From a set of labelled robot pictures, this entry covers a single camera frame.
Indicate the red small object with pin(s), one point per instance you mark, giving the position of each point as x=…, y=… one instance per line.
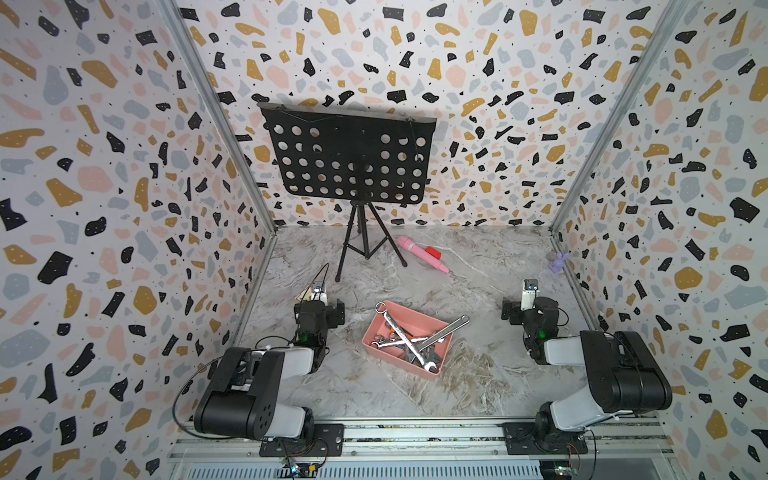
x=434, y=253

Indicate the black perforated music stand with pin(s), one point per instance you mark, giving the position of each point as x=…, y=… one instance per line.
x=364, y=158

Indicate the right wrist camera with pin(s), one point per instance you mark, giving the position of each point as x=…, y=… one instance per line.
x=529, y=294

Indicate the large silver combination wrench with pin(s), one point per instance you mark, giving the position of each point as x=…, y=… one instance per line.
x=444, y=332

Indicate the small purple toy figure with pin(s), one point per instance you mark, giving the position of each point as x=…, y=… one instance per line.
x=557, y=261

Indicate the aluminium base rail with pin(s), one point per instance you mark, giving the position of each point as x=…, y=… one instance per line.
x=436, y=448

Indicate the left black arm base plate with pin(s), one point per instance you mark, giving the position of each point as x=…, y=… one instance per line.
x=320, y=440

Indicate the pink plastic storage box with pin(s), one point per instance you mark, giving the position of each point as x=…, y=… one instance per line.
x=396, y=335

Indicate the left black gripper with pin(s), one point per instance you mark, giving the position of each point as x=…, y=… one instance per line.
x=334, y=315

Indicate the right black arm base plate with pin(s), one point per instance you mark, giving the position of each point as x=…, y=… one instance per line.
x=543, y=441

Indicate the pink handheld microphone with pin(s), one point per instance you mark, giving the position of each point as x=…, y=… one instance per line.
x=409, y=245

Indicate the long silver combination wrench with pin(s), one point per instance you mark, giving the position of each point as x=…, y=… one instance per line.
x=382, y=309

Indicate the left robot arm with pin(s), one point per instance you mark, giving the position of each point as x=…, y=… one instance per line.
x=241, y=399

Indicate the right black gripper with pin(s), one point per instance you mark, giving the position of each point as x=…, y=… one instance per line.
x=515, y=310

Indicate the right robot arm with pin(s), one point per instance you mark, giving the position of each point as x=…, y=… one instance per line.
x=622, y=376

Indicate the medium silver combination wrench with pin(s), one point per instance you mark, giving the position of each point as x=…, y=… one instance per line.
x=385, y=342

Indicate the orange handled adjustable wrench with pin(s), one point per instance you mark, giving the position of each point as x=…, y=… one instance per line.
x=428, y=359

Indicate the small pink card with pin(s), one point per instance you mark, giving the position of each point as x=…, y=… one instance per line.
x=304, y=294

